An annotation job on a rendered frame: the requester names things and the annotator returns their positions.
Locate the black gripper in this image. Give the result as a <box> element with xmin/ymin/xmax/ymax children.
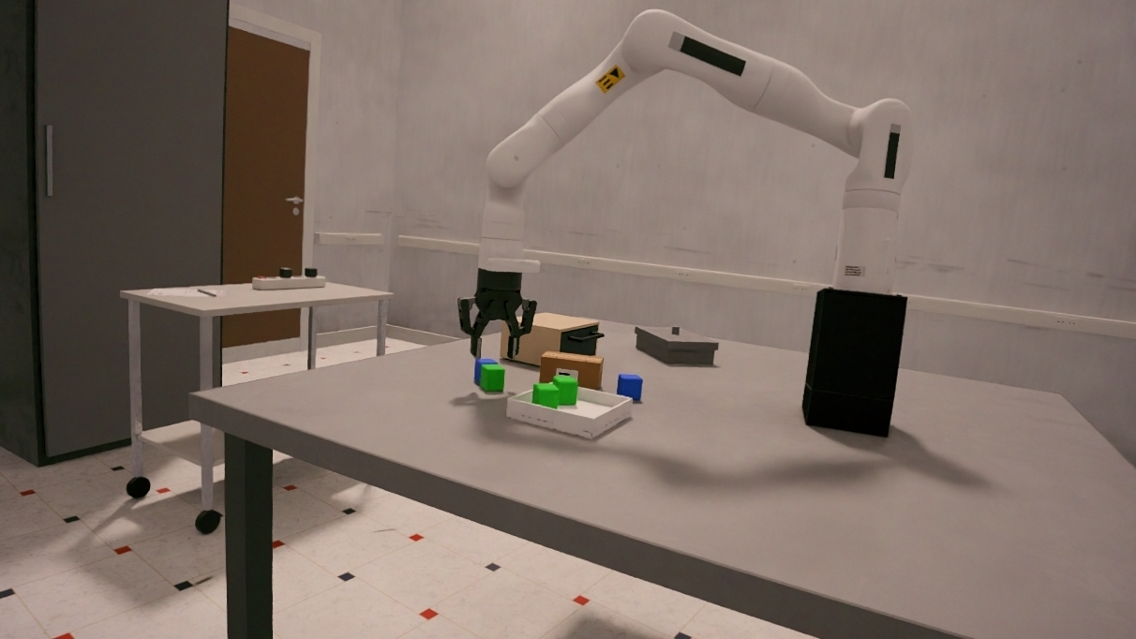
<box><xmin>457</xmin><ymin>268</ymin><xmax>537</xmax><ymax>360</ymax></box>

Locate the green block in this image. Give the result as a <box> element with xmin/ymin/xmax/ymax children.
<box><xmin>481</xmin><ymin>364</ymin><xmax>506</xmax><ymax>392</ymax></box>
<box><xmin>552</xmin><ymin>376</ymin><xmax>578</xmax><ymax>405</ymax></box>
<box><xmin>532</xmin><ymin>383</ymin><xmax>560</xmax><ymax>409</ymax></box>

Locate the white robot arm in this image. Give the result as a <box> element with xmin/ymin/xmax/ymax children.
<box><xmin>478</xmin><ymin>9</ymin><xmax>914</xmax><ymax>294</ymax></box>

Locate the small blue block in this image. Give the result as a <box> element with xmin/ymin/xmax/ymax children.
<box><xmin>474</xmin><ymin>359</ymin><xmax>498</xmax><ymax>383</ymax></box>
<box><xmin>617</xmin><ymin>374</ymin><xmax>643</xmax><ymax>400</ymax></box>

